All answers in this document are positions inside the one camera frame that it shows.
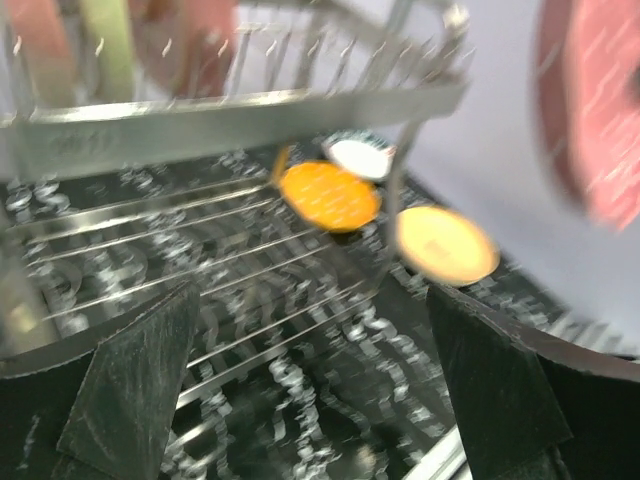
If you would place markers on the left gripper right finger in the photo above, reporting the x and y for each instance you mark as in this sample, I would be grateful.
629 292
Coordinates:
529 405

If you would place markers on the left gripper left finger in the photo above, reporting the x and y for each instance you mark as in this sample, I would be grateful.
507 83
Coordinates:
99 404

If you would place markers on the beige tan round plate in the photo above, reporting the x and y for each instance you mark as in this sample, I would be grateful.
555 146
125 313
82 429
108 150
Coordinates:
445 246

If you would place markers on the yellow dotted plate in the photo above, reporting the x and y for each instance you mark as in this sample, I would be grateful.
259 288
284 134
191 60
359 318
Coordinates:
325 195

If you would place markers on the teal-rimmed lettered plate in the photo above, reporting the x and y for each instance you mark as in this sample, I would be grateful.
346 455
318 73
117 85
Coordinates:
361 152

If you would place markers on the pink dotted plate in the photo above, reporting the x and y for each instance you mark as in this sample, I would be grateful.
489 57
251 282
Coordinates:
186 47
587 99

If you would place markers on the stainless steel dish rack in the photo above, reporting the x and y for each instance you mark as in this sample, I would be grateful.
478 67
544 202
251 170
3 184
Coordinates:
116 203

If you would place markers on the cream round plate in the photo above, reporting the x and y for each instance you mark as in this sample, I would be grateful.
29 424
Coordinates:
107 28

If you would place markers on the pink round plate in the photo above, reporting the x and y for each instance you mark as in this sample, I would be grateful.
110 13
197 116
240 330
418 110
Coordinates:
45 46

